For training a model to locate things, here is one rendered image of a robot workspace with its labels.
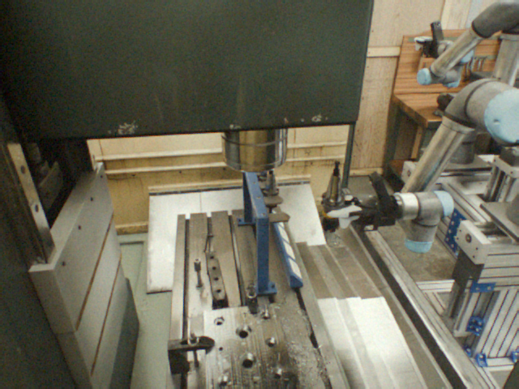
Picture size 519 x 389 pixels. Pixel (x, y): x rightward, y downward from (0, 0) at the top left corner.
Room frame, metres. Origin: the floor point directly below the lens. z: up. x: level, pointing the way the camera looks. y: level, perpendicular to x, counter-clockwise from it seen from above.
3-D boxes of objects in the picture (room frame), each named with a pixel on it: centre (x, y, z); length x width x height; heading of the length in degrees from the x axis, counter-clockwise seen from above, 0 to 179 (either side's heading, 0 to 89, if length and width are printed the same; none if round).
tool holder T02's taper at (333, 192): (0.90, -0.20, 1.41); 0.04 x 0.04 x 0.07
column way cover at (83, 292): (0.80, 0.45, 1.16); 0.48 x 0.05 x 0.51; 8
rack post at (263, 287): (1.03, -0.01, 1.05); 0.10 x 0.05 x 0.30; 98
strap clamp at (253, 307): (0.90, 0.03, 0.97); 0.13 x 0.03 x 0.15; 8
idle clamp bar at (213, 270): (1.05, 0.16, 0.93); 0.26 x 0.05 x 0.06; 13
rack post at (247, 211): (1.47, 0.05, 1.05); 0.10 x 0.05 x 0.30; 98
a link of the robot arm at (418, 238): (0.96, -0.48, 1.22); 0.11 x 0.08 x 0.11; 5
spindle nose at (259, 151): (0.86, 0.01, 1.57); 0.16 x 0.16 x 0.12
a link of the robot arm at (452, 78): (1.89, -0.91, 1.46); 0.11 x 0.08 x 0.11; 109
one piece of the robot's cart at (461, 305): (1.36, -0.99, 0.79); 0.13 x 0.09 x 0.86; 5
